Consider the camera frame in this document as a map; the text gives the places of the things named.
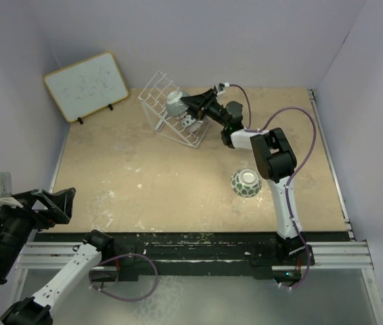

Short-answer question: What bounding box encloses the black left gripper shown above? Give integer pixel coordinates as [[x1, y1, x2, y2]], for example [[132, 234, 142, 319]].
[[0, 185, 74, 280]]

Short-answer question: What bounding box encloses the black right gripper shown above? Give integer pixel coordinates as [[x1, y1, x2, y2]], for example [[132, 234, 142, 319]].
[[179, 90, 229, 129]]

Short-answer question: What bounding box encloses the blue floral pattern bowl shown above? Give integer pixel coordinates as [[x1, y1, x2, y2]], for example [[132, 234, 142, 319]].
[[181, 114, 197, 128]]

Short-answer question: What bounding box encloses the purple striped bowl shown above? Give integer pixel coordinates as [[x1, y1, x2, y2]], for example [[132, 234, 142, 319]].
[[187, 121, 203, 133]]

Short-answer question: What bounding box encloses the grey bowl red rim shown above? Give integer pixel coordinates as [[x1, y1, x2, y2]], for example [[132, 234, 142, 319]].
[[165, 89, 190, 117]]

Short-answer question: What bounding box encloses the white wire dish rack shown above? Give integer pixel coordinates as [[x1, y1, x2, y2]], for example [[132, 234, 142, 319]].
[[138, 71, 210, 148]]

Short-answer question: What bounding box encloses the green leaf pattern bowl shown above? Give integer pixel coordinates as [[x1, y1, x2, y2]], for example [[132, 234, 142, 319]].
[[230, 168, 262, 198]]

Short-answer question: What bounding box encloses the maroon lattice pattern bowl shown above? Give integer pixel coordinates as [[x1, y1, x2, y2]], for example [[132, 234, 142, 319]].
[[174, 112, 187, 121]]

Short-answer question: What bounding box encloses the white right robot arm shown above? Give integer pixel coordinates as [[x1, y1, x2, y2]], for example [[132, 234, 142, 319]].
[[180, 88, 312, 266]]

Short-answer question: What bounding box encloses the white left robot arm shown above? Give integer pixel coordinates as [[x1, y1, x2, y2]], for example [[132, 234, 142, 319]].
[[0, 188, 114, 324]]

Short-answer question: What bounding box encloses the yellow framed whiteboard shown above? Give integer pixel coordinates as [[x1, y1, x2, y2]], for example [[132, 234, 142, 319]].
[[43, 51, 129, 123]]

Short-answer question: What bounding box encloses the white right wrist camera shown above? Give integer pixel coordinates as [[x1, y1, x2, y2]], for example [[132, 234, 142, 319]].
[[215, 83, 230, 95]]

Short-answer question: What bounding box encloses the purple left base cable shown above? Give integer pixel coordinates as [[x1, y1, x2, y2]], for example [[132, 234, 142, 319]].
[[89, 252, 159, 301]]

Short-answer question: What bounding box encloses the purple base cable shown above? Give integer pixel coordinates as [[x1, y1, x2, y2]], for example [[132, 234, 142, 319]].
[[274, 233, 314, 290], [89, 252, 159, 301]]

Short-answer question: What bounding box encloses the black table front rail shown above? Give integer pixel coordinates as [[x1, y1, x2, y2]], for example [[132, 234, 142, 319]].
[[35, 232, 351, 282]]

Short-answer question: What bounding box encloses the aluminium side rail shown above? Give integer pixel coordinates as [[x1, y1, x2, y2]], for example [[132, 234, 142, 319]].
[[307, 89, 356, 242]]

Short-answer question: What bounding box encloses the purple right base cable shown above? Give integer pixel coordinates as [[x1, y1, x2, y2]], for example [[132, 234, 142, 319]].
[[274, 233, 314, 290]]

